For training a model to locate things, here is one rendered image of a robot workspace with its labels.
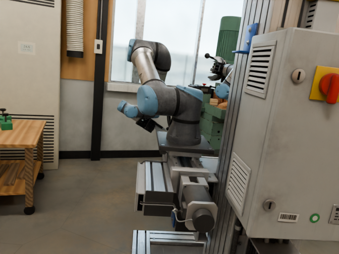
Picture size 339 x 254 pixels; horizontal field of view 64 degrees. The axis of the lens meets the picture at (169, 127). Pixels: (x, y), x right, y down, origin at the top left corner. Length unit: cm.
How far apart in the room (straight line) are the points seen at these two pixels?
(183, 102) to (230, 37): 91
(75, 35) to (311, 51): 235
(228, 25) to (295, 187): 139
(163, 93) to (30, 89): 179
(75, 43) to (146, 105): 179
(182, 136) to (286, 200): 54
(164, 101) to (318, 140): 58
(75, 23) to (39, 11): 32
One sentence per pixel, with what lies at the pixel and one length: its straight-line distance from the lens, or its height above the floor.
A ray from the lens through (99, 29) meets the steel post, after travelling 287.
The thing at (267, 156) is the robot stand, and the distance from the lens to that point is 62.
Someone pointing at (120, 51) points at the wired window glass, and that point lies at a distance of 305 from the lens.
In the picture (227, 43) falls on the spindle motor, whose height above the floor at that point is 130.
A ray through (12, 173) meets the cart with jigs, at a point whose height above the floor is 20.
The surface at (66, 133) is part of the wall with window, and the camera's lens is 305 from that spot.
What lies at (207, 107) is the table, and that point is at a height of 88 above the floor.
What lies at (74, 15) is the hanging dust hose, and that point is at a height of 144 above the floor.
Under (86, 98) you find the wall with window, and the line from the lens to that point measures 297.
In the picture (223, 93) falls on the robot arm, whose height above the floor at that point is 102.
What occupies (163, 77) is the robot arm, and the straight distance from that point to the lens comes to 150.
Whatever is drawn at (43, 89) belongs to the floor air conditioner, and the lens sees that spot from 266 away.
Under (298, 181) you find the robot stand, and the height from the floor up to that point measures 91.
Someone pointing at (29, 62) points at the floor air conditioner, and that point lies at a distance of 265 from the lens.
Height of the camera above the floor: 114
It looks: 13 degrees down
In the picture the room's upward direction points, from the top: 7 degrees clockwise
